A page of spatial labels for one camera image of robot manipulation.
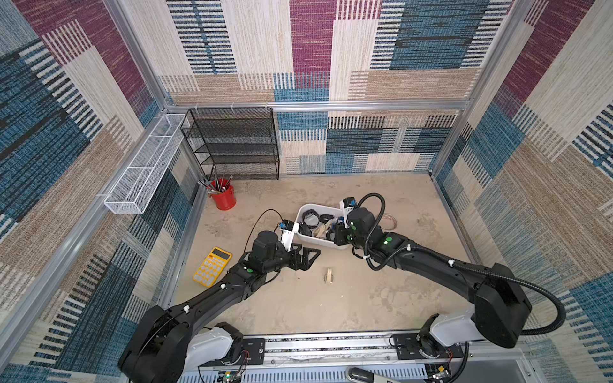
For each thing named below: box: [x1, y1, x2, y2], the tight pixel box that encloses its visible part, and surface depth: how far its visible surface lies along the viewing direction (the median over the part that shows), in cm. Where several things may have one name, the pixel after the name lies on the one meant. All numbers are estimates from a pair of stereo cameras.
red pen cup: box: [210, 178, 238, 212], surface depth 107 cm
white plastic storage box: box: [296, 202, 351, 250], surface depth 103 cm
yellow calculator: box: [192, 246, 234, 289], surface depth 93 cm
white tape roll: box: [379, 213, 398, 231], surface depth 105 cm
